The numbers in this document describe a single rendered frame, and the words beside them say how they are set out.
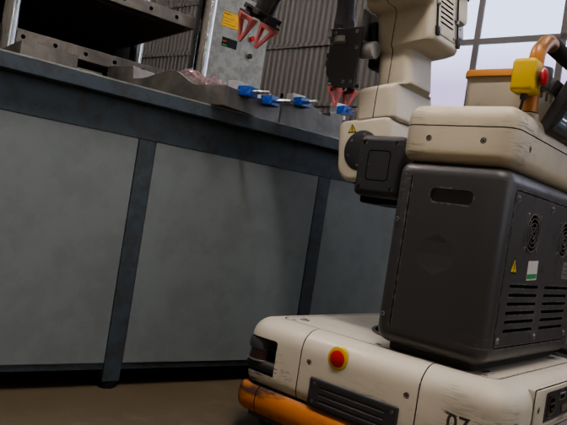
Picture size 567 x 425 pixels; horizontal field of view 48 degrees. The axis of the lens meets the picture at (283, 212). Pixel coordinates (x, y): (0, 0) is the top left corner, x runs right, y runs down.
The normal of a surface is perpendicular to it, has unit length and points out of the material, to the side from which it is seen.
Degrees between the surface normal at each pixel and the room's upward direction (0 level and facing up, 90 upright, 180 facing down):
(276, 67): 90
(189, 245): 90
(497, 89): 92
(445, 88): 90
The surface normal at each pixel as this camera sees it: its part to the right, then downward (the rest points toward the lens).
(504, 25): -0.64, -0.11
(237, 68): 0.61, 0.09
